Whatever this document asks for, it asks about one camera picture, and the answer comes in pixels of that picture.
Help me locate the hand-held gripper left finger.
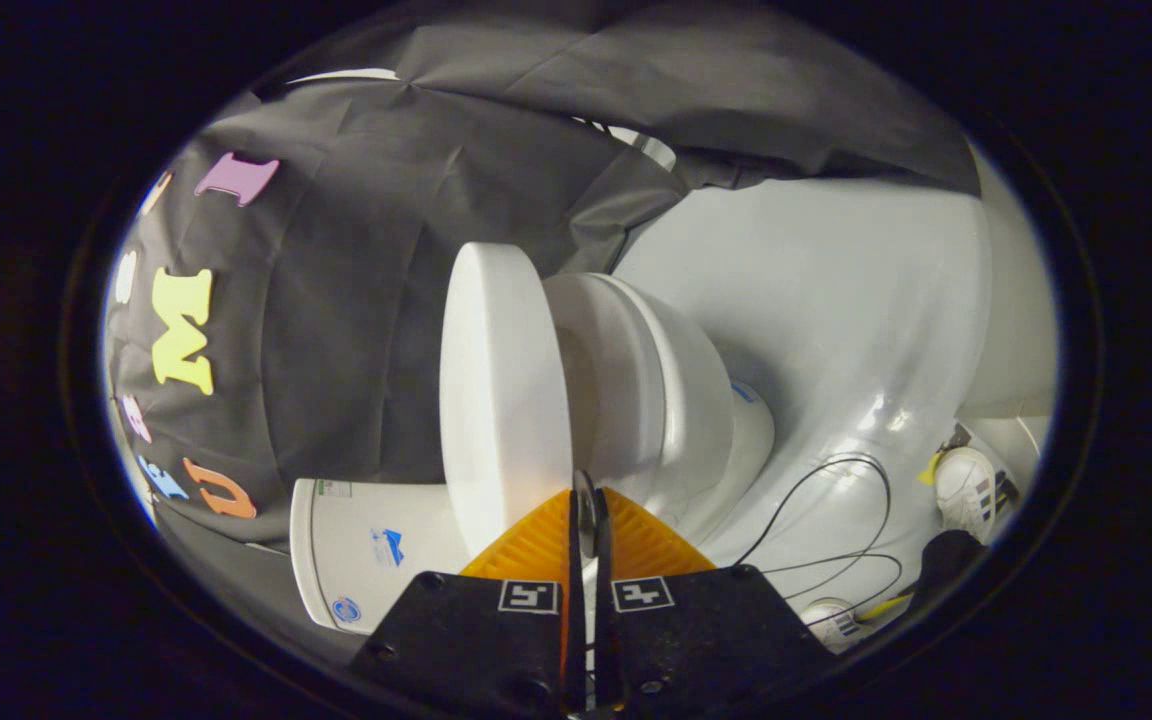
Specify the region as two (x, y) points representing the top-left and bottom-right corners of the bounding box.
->
(349, 488), (587, 717)

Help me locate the person's dark trouser leg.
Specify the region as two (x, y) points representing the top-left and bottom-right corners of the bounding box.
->
(898, 529), (989, 627)

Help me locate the white ceramic toilet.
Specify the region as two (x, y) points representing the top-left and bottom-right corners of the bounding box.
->
(289, 272), (777, 637)

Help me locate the black backdrop cloth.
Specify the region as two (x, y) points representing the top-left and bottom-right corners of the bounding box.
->
(104, 5), (982, 546)

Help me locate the white striped sneaker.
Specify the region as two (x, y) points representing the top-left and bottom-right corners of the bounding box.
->
(934, 445), (1023, 547)
(800, 597), (879, 654)

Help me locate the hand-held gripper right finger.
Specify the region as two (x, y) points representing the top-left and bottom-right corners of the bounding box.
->
(591, 487), (839, 717)

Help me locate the thin black cable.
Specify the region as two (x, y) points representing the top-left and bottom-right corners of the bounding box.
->
(731, 454), (905, 629)

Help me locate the white toilet lid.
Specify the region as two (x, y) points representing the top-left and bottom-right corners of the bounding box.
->
(439, 242), (609, 561)

